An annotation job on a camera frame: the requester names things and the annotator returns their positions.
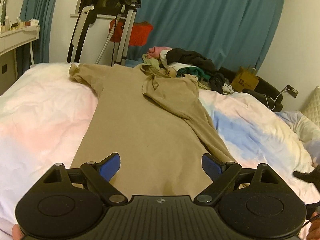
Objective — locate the tan printed shirt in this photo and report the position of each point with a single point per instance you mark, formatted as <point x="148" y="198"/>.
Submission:
<point x="150" y="130"/>

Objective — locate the dark green garment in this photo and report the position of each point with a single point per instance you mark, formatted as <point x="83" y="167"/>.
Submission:
<point x="192" y="71"/>

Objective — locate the row of cosmetic bottles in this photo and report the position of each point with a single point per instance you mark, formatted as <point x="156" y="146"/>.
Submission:
<point x="4" y="26"/>

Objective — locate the framed vanity mirror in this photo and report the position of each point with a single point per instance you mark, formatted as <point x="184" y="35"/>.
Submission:
<point x="3" y="10"/>

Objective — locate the wide blue curtain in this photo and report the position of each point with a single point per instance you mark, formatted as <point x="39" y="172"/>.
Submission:
<point x="200" y="17"/>

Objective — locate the person's left hand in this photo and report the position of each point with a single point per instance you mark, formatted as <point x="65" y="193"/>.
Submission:
<point x="17" y="231"/>

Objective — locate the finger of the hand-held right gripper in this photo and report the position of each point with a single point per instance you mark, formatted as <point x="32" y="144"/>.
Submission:
<point x="302" y="175"/>

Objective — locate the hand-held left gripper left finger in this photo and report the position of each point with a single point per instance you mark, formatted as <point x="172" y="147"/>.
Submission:
<point x="110" y="167"/>

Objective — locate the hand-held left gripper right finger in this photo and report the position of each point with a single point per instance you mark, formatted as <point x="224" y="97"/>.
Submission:
<point x="212" y="167"/>

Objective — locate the black garment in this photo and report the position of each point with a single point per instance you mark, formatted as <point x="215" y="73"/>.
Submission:
<point x="192" y="57"/>

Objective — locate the white and black upright frame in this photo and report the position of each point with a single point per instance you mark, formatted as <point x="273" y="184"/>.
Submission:
<point x="80" y="27"/>

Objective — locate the pale green garment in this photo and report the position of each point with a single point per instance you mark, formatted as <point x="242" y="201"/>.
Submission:
<point x="151" y="61"/>

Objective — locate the small brown box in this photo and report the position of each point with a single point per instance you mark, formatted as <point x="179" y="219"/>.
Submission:
<point x="15" y="25"/>

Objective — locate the white dressing table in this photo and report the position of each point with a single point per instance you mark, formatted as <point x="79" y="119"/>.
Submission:
<point x="15" y="38"/>

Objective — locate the pink garment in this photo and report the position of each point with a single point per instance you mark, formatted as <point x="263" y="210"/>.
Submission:
<point x="157" y="51"/>

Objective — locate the pastel tie-dye duvet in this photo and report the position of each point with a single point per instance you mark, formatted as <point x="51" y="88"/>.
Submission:
<point x="37" y="117"/>

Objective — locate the red fabric bag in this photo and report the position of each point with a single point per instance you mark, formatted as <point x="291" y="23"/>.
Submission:
<point x="140" y="35"/>

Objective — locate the garment steamer stand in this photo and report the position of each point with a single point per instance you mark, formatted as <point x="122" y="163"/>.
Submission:
<point x="127" y="30"/>

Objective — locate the pale quilted pillow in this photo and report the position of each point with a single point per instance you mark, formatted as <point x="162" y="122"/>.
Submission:
<point x="312" y="105"/>

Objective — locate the white garment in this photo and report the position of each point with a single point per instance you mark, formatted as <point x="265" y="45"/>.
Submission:
<point x="175" y="66"/>

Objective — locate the person's right hand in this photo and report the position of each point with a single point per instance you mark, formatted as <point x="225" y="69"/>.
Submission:
<point x="316" y="230"/>

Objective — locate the wall power outlet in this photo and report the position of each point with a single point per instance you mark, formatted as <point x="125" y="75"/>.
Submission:
<point x="292" y="91"/>

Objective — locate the small white box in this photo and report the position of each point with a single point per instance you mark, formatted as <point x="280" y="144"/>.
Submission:
<point x="33" y="23"/>

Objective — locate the brown paper bag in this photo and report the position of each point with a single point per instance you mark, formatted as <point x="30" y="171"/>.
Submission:
<point x="246" y="82"/>

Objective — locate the narrow blue curtain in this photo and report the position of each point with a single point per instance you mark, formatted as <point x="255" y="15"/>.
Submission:
<point x="40" y="17"/>

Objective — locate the black low chair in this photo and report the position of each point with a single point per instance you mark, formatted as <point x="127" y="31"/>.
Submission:
<point x="265" y="90"/>

